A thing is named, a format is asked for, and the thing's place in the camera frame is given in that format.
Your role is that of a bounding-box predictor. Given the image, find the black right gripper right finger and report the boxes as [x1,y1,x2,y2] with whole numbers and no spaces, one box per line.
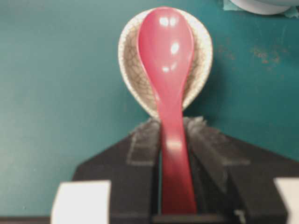
[184,117,299,224]

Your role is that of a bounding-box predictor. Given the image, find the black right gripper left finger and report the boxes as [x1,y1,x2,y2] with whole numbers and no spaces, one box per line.
[50,118,162,224]

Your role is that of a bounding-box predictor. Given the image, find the red plastic spoon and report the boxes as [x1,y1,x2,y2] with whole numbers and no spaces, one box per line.
[137,7,197,215]

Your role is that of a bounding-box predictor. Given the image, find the crackle-glazed ceramic spoon rest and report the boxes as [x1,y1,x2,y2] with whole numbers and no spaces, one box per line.
[118,9,213,119]

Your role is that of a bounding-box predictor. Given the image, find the white bowl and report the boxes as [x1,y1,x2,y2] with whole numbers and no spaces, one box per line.
[231,0,291,15]

